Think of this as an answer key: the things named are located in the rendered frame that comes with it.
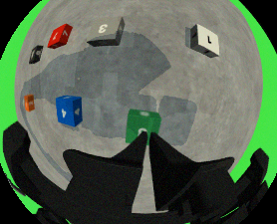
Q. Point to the blue block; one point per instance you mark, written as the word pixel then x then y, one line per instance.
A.
pixel 69 110

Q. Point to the cream block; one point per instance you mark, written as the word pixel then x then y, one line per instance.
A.
pixel 204 41

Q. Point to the orange block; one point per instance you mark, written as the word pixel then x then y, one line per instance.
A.
pixel 29 103

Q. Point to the red block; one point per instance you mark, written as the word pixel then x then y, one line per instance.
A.
pixel 60 36

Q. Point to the green block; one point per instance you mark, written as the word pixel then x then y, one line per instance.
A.
pixel 139 121

